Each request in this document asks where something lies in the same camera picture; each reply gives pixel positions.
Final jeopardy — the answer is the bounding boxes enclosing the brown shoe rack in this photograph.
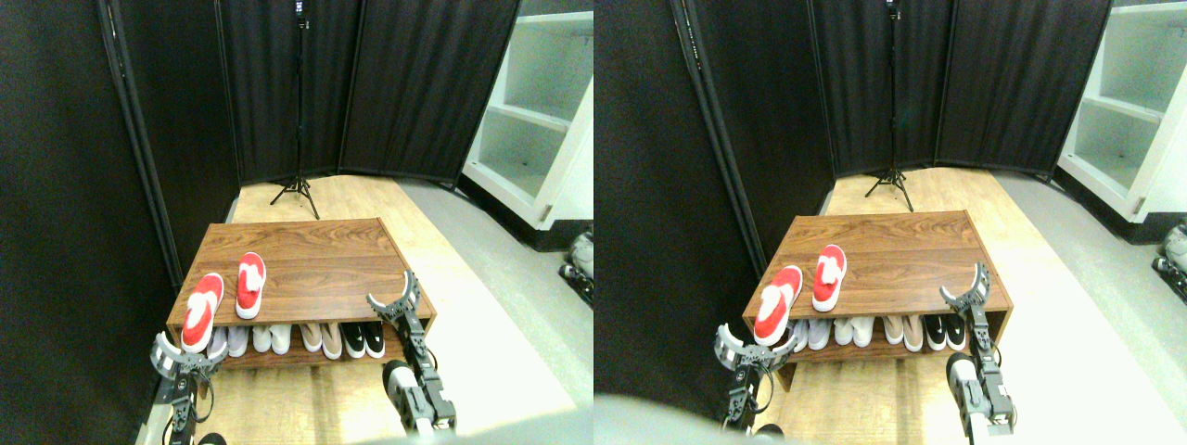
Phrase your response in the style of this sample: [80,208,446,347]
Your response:
[166,218,438,372]
[742,210,1015,392]

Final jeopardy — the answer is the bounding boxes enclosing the grey and black device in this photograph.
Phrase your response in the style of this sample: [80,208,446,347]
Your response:
[1152,222,1187,305]
[558,227,594,309]

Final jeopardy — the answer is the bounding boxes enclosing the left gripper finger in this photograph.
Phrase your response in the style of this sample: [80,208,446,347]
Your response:
[151,330,186,379]
[713,322,750,372]
[762,332,799,368]
[195,336,229,375]

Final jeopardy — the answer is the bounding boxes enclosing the red shoe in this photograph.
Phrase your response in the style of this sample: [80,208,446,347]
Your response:
[753,265,804,347]
[812,244,848,313]
[180,273,225,354]
[235,251,268,321]

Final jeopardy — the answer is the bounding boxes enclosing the black curtain stand pole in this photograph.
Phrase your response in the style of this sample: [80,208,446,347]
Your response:
[670,0,771,279]
[96,0,184,290]

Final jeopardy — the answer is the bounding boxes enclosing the white shelf unit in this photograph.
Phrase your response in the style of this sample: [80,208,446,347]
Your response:
[461,0,594,231]
[1055,0,1187,223]

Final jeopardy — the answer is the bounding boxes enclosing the black tripod stand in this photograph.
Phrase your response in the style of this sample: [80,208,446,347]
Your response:
[864,0,915,213]
[270,0,321,221]

